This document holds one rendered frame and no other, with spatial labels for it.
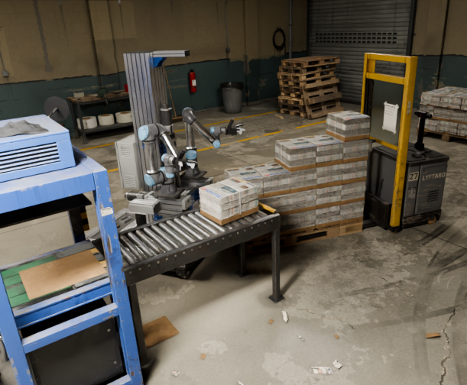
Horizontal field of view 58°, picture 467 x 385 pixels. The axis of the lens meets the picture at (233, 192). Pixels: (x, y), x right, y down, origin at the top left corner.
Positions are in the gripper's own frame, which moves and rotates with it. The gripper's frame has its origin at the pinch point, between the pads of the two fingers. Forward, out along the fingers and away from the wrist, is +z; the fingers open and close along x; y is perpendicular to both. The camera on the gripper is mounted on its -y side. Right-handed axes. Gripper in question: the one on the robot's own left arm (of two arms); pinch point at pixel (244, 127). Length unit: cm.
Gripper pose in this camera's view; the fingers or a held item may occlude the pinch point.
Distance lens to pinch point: 434.5
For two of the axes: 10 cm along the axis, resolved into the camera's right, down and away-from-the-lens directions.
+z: 10.0, -0.7, 0.5
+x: 0.8, 5.0, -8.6
